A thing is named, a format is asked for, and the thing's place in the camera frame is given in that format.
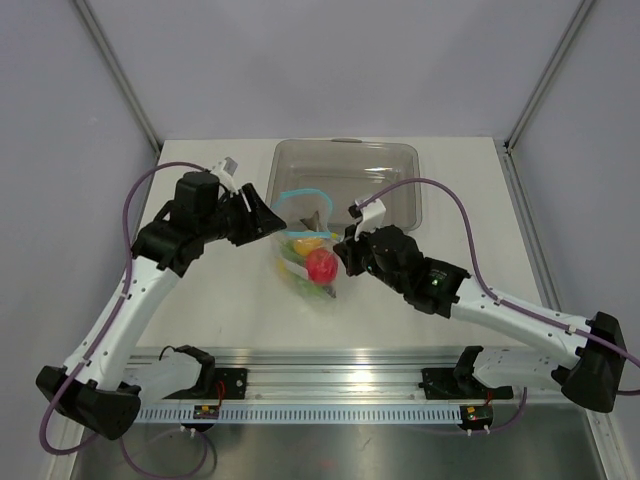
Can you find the right aluminium frame post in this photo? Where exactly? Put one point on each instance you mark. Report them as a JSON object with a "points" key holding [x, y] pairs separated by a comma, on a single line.
{"points": [[551, 69]]}

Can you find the left small circuit board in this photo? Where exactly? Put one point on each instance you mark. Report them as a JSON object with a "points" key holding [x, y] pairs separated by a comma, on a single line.
{"points": [[206, 412]]}

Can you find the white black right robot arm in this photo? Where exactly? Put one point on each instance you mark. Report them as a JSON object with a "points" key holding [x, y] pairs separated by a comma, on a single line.
{"points": [[580, 357]]}

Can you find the clear grey plastic tray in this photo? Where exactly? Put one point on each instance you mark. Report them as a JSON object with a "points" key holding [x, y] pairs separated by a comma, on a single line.
{"points": [[345, 170]]}

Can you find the green toy grapes bunch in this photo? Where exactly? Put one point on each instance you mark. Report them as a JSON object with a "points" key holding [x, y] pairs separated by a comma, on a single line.
{"points": [[291, 268]]}

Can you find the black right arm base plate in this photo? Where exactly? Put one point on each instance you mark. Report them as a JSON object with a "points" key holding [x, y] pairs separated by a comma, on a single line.
{"points": [[444, 383]]}

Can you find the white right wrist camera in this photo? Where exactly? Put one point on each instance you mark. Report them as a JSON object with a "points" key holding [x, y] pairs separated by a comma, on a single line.
{"points": [[368, 216]]}

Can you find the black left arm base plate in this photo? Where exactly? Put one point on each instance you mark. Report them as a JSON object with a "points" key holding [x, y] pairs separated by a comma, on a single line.
{"points": [[230, 383]]}

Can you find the aluminium mounting rail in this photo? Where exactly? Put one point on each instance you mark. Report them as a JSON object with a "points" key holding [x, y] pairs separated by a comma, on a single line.
{"points": [[335, 376]]}

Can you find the aluminium frame post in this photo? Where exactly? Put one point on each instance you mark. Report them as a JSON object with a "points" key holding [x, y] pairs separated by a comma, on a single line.
{"points": [[551, 69], [90, 21]]}

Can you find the white slotted cable duct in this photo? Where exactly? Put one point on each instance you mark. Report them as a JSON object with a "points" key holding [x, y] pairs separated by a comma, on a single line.
{"points": [[307, 414]]}

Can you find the small circuit board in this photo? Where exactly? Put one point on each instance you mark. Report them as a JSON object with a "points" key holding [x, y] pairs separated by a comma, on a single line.
{"points": [[206, 412], [480, 415]]}

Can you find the orange toy fruit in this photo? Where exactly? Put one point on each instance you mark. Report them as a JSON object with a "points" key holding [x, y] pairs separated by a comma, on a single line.
{"points": [[304, 246]]}

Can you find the clear zip top bag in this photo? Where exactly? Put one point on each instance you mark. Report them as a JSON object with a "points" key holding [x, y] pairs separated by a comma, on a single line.
{"points": [[293, 205]]}

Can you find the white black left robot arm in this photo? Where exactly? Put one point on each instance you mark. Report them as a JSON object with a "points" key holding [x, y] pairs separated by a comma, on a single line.
{"points": [[91, 387]]}

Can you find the grey toy fish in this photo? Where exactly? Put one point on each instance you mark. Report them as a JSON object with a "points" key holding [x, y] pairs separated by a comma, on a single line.
{"points": [[313, 222]]}

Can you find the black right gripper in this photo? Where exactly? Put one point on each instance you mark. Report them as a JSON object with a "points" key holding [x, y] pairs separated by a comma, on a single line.
{"points": [[349, 250]]}

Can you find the red toy tomato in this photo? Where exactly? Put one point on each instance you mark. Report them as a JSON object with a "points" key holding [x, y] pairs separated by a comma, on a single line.
{"points": [[321, 266]]}

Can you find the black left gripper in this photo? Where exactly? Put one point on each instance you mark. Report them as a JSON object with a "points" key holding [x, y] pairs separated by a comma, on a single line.
{"points": [[257, 223]]}

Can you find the right small circuit board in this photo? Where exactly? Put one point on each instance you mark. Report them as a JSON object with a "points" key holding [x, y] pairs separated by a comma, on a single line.
{"points": [[480, 415]]}

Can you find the left aluminium frame post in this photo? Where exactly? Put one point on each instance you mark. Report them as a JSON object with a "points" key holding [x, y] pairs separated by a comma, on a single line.
{"points": [[90, 21]]}

